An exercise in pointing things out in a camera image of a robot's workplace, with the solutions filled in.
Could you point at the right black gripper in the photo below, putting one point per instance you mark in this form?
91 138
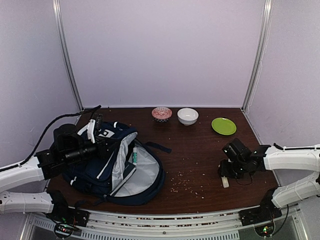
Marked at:
223 170

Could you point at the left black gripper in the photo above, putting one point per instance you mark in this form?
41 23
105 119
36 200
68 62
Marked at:
102 150

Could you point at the cream yellow marker pen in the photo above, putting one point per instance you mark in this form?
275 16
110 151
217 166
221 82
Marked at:
225 182

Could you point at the white green glue stick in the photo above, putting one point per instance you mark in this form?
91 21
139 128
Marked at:
135 156

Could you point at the blue Humor book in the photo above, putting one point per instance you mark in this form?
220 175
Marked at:
129 170

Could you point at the navy blue backpack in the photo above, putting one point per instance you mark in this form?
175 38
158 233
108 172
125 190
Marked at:
102 177

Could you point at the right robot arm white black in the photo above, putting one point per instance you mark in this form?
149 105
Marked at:
275 157

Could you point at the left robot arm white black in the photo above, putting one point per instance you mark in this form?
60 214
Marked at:
45 165

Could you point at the green plate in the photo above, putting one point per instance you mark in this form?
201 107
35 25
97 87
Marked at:
224 126

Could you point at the red patterned bowl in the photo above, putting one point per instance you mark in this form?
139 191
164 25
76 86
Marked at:
161 114

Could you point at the white ceramic bowl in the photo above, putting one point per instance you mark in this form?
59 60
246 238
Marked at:
187 116

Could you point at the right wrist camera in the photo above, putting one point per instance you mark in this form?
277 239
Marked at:
236 151

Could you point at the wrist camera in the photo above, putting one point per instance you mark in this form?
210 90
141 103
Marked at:
236 151
67 138

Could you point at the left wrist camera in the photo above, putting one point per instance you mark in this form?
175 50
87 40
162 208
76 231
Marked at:
67 138

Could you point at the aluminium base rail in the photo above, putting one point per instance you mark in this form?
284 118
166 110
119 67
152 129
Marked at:
219 225

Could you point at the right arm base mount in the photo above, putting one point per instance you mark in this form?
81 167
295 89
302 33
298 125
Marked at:
262 219

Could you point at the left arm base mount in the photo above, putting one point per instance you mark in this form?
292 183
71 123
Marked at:
68 221

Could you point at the left aluminium frame post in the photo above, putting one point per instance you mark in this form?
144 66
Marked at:
65 53

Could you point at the aluminium frame post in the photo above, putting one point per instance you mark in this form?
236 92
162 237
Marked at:
261 47
65 53

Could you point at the right aluminium frame post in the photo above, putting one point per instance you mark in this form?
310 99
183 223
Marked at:
261 47

